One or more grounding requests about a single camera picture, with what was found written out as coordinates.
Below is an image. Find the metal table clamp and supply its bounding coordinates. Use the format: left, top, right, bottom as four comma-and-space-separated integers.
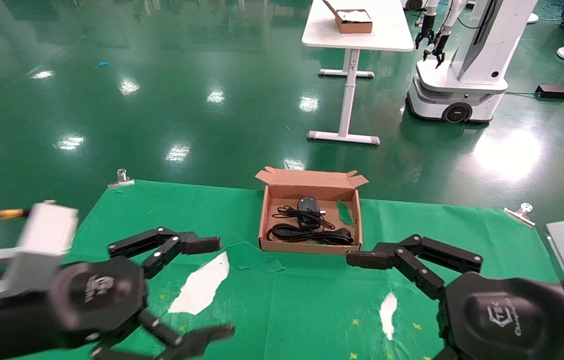
504, 202, 536, 228
107, 168, 136, 189

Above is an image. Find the white standing table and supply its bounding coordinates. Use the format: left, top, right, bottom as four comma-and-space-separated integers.
302, 0, 415, 146

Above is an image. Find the large green cloth scrap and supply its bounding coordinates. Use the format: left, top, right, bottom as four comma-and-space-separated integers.
337, 200, 356, 227

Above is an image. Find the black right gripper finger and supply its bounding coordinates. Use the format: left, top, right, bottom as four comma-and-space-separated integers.
346, 234, 483, 301

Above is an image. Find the small brown cardboard box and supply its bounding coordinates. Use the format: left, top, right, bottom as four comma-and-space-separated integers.
323, 0, 374, 35

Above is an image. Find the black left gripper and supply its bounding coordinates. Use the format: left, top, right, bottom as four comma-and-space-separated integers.
0, 227, 236, 360

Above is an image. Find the black wired mouse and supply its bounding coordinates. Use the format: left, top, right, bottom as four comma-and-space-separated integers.
272, 196, 337, 232

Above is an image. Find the open brown cardboard box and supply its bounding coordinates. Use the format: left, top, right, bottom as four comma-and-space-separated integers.
255, 167, 369, 256

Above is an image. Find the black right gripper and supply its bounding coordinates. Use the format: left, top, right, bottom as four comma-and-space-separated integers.
432, 272, 564, 360

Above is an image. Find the black power cable with plug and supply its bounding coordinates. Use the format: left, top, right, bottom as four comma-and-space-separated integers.
267, 223, 355, 246

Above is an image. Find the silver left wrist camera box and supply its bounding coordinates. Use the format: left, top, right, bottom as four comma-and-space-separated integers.
0, 201, 79, 303

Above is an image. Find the green tablecloth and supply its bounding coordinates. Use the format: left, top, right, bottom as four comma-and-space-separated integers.
12, 180, 563, 360

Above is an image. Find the black power adapter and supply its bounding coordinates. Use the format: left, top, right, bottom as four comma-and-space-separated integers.
535, 84, 564, 99

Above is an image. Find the white wheeled robot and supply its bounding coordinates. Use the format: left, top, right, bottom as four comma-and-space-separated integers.
406, 0, 540, 124

